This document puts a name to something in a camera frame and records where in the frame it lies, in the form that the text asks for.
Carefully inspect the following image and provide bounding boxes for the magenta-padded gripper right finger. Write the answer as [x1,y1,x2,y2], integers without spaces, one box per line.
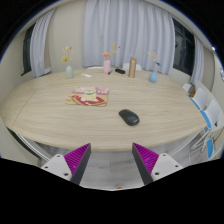
[131,142,184,186]

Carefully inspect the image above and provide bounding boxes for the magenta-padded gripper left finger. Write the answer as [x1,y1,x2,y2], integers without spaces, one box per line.
[40,142,92,186]

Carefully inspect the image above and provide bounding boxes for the black computer mouse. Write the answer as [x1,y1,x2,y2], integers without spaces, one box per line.
[118,108,141,127]

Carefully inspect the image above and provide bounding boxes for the cartoon print mouse pad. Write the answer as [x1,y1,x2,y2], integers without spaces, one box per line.
[65,86,110,108]

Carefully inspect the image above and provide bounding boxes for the white and blue chairs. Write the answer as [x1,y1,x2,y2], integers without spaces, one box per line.
[182,82,224,160]

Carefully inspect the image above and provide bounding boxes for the blue vase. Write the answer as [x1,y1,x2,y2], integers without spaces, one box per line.
[148,70,158,84]

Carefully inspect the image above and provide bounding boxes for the green vase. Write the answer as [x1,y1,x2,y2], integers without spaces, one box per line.
[65,65,74,80]

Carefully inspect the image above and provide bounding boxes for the gold drink bottle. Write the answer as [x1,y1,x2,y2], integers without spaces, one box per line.
[128,56,138,79]

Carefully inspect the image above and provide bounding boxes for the white chair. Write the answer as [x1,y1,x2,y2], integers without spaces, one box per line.
[121,62,143,72]
[85,65,105,71]

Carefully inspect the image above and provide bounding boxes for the pink vase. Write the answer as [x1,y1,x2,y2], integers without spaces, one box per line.
[103,59,112,74]

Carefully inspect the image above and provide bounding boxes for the yellow dried flowers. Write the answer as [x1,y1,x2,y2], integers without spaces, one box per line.
[61,45,75,67]

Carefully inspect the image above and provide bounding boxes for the beige dried flowers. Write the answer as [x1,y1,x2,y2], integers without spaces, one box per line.
[147,49,162,73]

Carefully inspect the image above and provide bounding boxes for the orange dried flowers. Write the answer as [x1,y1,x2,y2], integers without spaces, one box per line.
[101,42,122,61]

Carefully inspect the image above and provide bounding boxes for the narrow white curtain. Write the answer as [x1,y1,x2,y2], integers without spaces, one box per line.
[190,34,205,86]
[29,8,57,79]

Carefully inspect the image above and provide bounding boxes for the dark window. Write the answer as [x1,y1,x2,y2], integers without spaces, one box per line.
[21,23,36,76]
[172,18,196,77]

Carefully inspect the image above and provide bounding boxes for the wide white curtain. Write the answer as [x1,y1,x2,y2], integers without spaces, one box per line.
[82,0,176,76]

